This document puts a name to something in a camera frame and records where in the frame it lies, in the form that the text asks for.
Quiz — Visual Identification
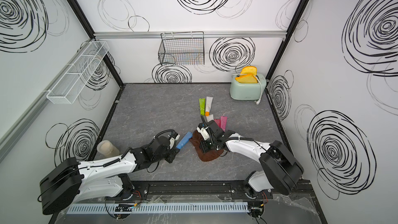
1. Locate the beige sponge roll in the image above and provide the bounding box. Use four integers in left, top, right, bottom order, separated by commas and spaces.
96, 140, 120, 158

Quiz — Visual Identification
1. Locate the crimson pink toothpaste tube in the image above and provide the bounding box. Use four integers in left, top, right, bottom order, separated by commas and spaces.
214, 119, 221, 127

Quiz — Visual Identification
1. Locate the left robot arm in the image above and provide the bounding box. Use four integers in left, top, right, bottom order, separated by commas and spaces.
38, 130, 180, 215

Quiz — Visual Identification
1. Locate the mint green toaster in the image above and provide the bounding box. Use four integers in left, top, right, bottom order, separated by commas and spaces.
230, 74, 267, 101

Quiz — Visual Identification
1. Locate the white toaster cable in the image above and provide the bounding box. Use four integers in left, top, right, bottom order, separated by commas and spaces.
236, 74, 264, 105

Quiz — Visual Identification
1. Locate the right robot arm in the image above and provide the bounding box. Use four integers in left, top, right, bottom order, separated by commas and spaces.
197, 120, 304, 199

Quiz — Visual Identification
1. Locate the yellow toast slice front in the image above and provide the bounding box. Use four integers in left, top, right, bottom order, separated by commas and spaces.
235, 74, 258, 84

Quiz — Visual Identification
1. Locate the yellow toast slice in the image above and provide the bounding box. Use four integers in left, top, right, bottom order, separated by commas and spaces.
235, 74, 258, 84
241, 66, 258, 76

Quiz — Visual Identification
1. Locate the white wire wall basket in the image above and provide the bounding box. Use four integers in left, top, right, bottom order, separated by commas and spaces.
46, 40, 110, 104

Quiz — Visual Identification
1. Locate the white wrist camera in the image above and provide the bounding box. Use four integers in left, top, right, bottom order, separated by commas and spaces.
169, 133, 180, 143
197, 123, 210, 141

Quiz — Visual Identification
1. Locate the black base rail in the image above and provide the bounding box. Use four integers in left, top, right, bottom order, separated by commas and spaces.
62, 180, 315, 201

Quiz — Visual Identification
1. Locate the white pink-cap toothpaste tube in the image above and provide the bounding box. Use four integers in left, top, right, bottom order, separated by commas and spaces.
206, 115, 214, 122

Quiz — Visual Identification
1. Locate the green toothpaste tube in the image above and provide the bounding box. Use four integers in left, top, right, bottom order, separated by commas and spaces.
199, 98, 206, 116

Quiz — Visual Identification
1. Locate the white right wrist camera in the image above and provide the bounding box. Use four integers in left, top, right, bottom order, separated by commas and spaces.
197, 123, 210, 141

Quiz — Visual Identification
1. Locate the black wire wall basket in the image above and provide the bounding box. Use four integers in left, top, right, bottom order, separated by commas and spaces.
158, 31, 205, 65

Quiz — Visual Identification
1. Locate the grey slotted cable duct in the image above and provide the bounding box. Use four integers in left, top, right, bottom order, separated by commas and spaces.
67, 202, 250, 216

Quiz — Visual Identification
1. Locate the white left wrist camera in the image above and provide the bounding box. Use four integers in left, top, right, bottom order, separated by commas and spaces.
169, 133, 180, 143

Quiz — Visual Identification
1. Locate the magenta toothpaste tube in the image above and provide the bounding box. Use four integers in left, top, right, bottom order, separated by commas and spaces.
220, 116, 228, 131

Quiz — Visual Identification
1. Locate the brown cloth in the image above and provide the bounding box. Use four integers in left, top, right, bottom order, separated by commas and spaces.
189, 131, 224, 162

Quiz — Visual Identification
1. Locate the yellow toast slice back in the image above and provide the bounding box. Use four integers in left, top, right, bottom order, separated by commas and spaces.
241, 66, 258, 76

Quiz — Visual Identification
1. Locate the blue toothpaste tube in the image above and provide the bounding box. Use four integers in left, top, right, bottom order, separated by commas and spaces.
176, 132, 193, 150

